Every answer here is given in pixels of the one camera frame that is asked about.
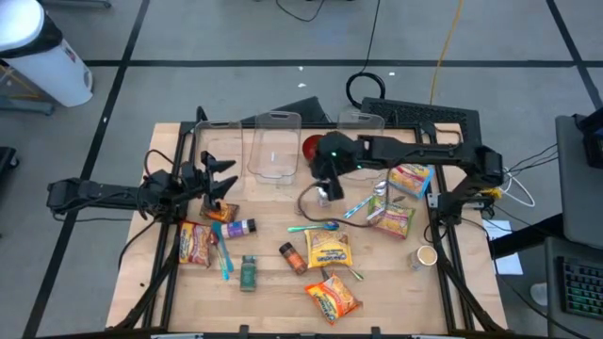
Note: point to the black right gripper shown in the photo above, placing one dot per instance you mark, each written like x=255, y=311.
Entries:
x=337, y=153

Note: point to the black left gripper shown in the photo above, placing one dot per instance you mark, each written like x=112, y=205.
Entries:
x=195, y=181

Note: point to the brown orange noodle packet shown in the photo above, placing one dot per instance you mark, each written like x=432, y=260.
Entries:
x=223, y=213

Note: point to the purple label spice jar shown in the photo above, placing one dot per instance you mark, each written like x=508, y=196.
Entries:
x=238, y=228

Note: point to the red roast beef ramen packet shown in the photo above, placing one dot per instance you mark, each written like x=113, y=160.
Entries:
x=194, y=243

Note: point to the green ramen packet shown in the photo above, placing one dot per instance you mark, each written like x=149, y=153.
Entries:
x=393, y=217

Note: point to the blue plastic spoon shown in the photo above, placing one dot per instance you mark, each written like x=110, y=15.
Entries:
x=225, y=249

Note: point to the blue beef ramen packet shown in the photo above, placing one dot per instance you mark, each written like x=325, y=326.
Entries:
x=411, y=180

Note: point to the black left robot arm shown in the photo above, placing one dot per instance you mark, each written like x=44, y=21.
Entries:
x=94, y=193

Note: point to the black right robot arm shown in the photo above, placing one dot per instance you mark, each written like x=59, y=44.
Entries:
x=414, y=150

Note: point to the clear plastic utensil bin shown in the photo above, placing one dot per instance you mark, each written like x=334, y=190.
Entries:
x=218, y=141

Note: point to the blue toothbrush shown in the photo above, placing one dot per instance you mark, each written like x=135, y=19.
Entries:
x=360, y=206

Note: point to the iridescent metal spoon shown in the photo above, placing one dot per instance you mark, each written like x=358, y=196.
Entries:
x=313, y=227

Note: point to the red bowl black outside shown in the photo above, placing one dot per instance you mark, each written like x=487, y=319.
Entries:
x=311, y=147

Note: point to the yellow ramen packet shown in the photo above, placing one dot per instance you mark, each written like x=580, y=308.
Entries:
x=328, y=248

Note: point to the clear plastic packet bin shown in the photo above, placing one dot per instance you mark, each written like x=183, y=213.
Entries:
x=275, y=146

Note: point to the clear plastic jar bin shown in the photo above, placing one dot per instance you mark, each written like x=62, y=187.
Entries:
x=360, y=123

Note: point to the orange spice jar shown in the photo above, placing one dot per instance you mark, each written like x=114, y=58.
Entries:
x=293, y=258

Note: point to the green oregano spice jar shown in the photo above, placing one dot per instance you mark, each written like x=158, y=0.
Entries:
x=248, y=273

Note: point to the orange chicken ramen packet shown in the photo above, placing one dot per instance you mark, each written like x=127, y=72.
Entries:
x=332, y=297

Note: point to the glass jar tan lid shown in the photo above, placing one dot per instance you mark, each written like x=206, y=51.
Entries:
x=426, y=256

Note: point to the white paper sheet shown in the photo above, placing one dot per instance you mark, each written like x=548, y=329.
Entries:
x=509, y=264

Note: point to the black floor object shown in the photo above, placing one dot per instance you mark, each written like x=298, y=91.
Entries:
x=7, y=157

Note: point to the white trash can black bag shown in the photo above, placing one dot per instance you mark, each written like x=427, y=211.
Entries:
x=42, y=56

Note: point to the grey metal base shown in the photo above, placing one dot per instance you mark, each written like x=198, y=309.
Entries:
x=75, y=3

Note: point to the white computer mouse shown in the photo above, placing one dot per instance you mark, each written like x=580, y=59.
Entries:
x=539, y=294

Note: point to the dark grey desk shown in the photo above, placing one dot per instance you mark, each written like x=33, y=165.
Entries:
x=552, y=292

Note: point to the grey desk top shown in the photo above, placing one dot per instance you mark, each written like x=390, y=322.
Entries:
x=579, y=188

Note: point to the black desk device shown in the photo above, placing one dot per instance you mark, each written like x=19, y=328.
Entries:
x=594, y=139

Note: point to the backlit black keyboard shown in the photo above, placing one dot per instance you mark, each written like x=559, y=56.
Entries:
x=581, y=287

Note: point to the black metal table frame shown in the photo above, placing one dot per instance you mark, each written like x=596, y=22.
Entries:
x=169, y=301

